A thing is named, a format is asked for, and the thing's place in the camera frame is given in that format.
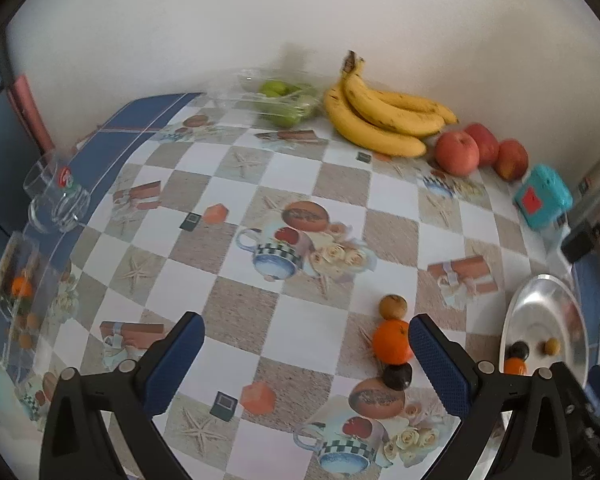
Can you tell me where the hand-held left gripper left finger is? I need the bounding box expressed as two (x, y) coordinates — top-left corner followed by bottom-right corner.
(39, 311), (206, 480)

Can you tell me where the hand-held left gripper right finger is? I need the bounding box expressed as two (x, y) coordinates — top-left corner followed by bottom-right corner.
(407, 313), (577, 480)

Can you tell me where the round metal plate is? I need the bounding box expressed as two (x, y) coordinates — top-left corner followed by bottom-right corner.
(499, 274), (589, 386)

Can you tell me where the printed checkered tablecloth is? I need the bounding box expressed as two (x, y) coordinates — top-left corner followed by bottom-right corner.
(0, 92), (600, 480)

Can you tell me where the black box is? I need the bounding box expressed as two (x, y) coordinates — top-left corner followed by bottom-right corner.
(561, 230), (598, 263)

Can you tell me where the clear plastic box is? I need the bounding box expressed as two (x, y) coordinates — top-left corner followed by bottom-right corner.
(0, 232), (51, 376)

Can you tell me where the clear glass mug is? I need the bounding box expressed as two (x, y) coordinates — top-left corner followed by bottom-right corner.
(24, 152), (92, 233)

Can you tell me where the teal box with red label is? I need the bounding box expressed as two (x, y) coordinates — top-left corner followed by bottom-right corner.
(513, 163), (574, 229)

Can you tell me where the red apple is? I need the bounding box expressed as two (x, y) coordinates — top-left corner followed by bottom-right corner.
(495, 139), (530, 182)
(434, 131), (481, 177)
(464, 122), (501, 167)

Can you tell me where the yellow banana bunch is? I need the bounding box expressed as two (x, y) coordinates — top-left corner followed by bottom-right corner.
(322, 50), (459, 158)

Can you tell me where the pink stick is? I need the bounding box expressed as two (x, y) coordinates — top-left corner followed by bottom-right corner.
(10, 75), (56, 153)

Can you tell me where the clear plastic clamshell container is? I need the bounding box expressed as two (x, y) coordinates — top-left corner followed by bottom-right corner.
(207, 67), (326, 128)

